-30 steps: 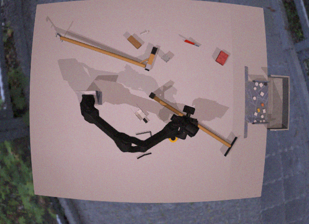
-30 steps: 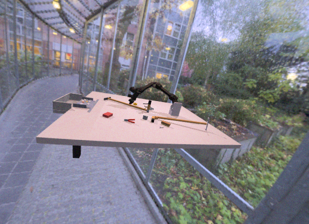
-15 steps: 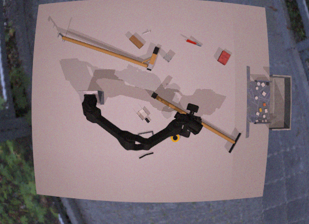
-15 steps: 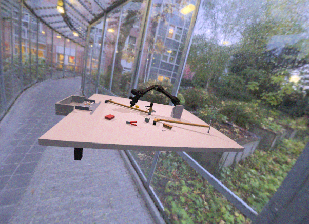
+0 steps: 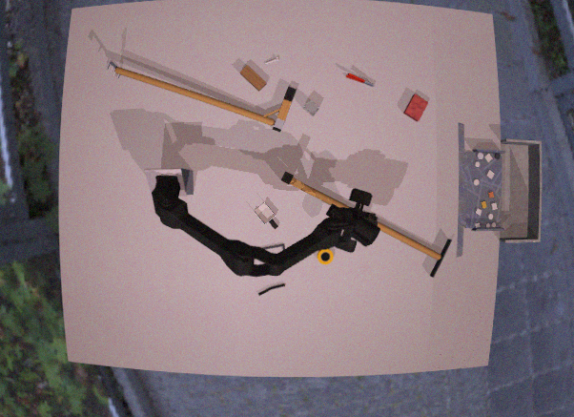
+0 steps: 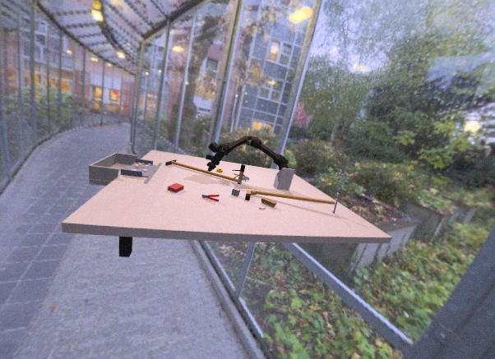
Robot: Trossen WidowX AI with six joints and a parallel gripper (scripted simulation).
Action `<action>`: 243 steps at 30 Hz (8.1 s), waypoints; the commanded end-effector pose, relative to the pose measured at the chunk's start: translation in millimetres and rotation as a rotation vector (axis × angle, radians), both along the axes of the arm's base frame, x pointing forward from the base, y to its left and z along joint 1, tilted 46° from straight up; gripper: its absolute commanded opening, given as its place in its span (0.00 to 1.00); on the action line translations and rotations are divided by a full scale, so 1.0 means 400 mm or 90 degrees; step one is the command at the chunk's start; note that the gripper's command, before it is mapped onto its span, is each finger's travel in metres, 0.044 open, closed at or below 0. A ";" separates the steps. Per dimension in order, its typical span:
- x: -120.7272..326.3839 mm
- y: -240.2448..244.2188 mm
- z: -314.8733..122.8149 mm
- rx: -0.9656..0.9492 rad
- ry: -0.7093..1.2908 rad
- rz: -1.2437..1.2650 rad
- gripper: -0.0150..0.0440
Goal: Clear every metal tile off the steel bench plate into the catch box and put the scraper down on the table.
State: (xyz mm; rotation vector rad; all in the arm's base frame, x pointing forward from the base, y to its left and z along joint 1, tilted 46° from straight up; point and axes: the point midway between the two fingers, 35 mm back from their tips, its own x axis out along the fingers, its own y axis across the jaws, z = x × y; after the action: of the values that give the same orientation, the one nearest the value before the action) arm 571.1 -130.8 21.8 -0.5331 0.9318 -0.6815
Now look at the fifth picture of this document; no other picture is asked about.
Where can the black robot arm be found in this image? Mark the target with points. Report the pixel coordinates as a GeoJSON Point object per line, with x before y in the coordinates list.
{"type": "Point", "coordinates": [239, 256]}

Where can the red square tile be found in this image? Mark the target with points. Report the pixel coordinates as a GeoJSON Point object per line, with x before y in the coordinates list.
{"type": "Point", "coordinates": [416, 107]}

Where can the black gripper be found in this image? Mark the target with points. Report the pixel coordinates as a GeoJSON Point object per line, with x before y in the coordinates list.
{"type": "Point", "coordinates": [361, 198]}

